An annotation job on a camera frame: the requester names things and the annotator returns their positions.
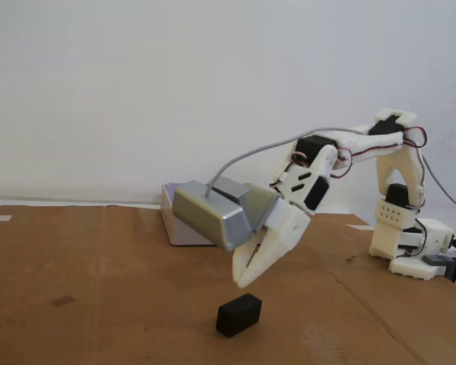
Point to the white tape strip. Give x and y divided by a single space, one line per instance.
2 218

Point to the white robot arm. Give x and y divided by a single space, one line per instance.
365 142

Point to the brown cardboard sheet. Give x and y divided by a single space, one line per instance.
99 285

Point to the grey plastic box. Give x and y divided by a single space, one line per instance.
182 237

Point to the grey black table clamp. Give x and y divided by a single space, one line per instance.
439 261

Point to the silver webcam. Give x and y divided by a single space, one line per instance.
205 216

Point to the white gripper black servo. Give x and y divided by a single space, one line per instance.
285 232

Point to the black rectangular block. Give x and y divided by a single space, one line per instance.
237 315

